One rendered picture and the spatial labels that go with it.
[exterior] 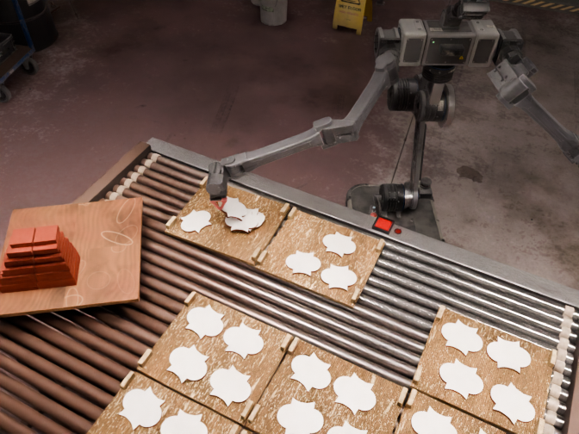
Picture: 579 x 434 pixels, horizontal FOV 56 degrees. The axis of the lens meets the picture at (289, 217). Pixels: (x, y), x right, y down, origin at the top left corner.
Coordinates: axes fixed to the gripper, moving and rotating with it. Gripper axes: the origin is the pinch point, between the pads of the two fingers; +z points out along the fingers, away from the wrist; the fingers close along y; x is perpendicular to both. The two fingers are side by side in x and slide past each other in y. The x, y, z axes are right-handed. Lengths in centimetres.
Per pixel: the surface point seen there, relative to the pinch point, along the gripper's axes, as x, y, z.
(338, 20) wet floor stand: -96, 336, 98
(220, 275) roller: 0.4, -27.0, 12.2
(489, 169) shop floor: -182, 129, 107
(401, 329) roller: -65, -54, 13
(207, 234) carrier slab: 6.0, -7.5, 10.5
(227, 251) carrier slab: -2.2, -16.5, 10.5
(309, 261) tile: -34.5, -24.0, 9.9
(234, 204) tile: -5.6, 2.4, 3.7
